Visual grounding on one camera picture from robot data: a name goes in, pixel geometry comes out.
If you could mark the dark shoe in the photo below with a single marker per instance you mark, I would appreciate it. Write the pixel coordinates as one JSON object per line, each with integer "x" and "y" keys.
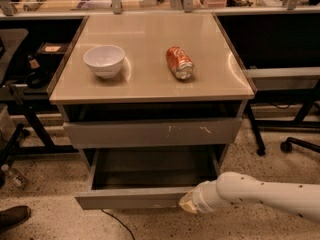
{"x": 13, "y": 217}

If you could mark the grey top drawer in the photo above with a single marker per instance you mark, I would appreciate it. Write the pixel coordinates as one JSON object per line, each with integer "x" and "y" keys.
{"x": 148, "y": 133}

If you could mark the white bowl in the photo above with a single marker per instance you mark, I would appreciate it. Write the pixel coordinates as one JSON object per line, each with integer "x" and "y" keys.
{"x": 105, "y": 61}

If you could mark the orange soda can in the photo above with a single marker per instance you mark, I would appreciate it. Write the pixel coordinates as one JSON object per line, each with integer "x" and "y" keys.
{"x": 179, "y": 63}

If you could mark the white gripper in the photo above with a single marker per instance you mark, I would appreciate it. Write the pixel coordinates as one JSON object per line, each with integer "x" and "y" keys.
{"x": 199, "y": 197}

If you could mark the grey drawer cabinet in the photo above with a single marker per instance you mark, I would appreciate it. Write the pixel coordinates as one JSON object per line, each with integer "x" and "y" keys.
{"x": 146, "y": 89}

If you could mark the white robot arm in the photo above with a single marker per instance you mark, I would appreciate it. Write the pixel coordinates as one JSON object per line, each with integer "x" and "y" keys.
{"x": 232, "y": 188}

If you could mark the black office chair base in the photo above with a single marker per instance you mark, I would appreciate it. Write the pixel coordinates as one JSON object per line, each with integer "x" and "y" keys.
{"x": 286, "y": 146}

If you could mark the grey drawer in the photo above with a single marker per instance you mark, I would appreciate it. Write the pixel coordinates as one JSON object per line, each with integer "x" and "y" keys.
{"x": 146, "y": 177}
{"x": 148, "y": 133}

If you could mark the clear plastic bottle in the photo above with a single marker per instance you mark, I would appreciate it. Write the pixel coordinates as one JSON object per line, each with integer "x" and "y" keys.
{"x": 15, "y": 176}

